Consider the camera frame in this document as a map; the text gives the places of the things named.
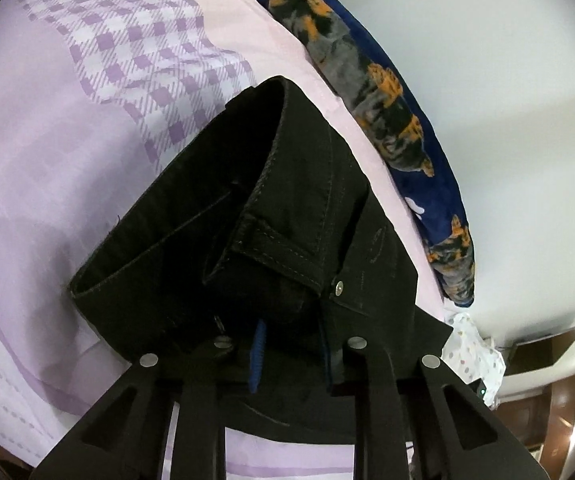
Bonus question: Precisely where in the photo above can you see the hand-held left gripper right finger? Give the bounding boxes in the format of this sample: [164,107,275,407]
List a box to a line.
[317,318,551,480]

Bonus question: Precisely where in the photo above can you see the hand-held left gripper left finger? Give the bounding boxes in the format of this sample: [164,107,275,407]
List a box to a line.
[30,318,269,480]

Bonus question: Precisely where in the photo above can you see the black pants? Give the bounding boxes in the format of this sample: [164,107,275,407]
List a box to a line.
[68,76,454,444]

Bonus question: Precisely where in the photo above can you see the white dotted cloth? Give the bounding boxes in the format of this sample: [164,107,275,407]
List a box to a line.
[440,310,507,409]

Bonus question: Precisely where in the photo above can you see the brown wooden furniture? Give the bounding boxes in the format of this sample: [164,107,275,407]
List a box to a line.
[492,324,575,461]

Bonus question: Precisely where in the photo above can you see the navy orange patterned pillow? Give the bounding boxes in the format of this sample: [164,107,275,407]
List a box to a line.
[216,0,477,307]

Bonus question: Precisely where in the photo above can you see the purple checked bed sheet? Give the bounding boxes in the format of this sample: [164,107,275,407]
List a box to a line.
[0,0,449,480]

